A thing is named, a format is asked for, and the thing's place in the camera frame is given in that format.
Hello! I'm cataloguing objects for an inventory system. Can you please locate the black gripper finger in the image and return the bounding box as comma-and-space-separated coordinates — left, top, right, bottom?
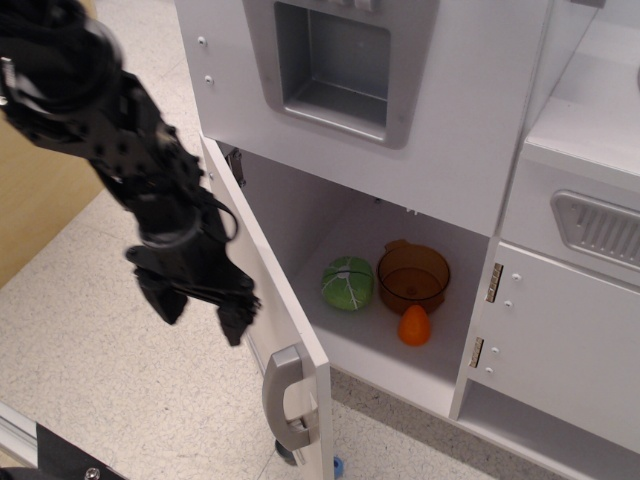
217, 299, 260, 347
138, 277, 188, 325

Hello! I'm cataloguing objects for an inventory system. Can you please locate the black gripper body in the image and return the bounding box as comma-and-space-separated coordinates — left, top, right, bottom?
126, 219, 258, 307

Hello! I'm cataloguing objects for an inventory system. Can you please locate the white low fridge door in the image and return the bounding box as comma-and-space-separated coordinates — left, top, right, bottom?
201, 136, 334, 479

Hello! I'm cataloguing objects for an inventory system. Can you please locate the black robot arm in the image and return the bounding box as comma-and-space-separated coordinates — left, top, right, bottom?
1, 1, 259, 345

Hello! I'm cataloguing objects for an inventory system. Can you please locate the white toy kitchen fridge cabinet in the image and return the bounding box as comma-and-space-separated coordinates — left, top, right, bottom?
176, 1, 554, 417

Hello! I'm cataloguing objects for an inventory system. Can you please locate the upper metal door hinge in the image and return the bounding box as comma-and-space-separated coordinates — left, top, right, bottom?
225, 148, 246, 188

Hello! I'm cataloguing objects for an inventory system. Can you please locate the green toy cabbage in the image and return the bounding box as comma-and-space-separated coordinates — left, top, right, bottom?
321, 256, 374, 312

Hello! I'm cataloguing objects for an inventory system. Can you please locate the grey blue toy scoop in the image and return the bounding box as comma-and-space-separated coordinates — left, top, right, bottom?
274, 440, 344, 479

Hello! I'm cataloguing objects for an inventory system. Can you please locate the wooden panel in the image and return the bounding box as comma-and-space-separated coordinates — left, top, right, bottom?
1, 1, 121, 284

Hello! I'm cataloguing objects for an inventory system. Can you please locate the orange transparent toy pot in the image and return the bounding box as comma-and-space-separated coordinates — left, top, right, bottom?
376, 239, 451, 314

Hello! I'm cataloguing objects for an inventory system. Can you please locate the orange toy carrot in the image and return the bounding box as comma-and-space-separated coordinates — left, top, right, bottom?
397, 305, 431, 347

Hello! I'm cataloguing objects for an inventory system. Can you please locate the lower oven door hinge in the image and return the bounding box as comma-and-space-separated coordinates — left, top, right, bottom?
469, 337, 484, 368

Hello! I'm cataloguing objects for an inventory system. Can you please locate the oven door hinge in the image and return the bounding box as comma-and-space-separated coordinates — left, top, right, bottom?
469, 337, 484, 368
485, 262, 504, 303

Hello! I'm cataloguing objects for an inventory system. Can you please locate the grey ice dispenser recess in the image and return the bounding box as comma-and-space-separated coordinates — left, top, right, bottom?
243, 1, 439, 150

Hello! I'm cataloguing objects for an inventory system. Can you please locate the upper oven door hinge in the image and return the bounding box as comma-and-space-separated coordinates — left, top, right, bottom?
485, 262, 504, 303

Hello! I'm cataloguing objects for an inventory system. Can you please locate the white oven cabinet door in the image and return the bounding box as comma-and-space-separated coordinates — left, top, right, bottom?
468, 243, 639, 451

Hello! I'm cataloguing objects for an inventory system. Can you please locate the grey vent panel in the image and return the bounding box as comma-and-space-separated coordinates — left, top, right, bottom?
550, 190, 639, 271

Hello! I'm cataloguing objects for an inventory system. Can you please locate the grey fridge door handle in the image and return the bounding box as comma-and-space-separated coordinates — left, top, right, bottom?
262, 344, 319, 451

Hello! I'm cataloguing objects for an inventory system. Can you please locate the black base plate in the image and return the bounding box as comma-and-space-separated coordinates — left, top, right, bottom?
1, 424, 125, 480

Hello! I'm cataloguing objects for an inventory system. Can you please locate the aluminium rail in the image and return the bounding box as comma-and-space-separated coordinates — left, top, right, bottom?
1, 402, 38, 468

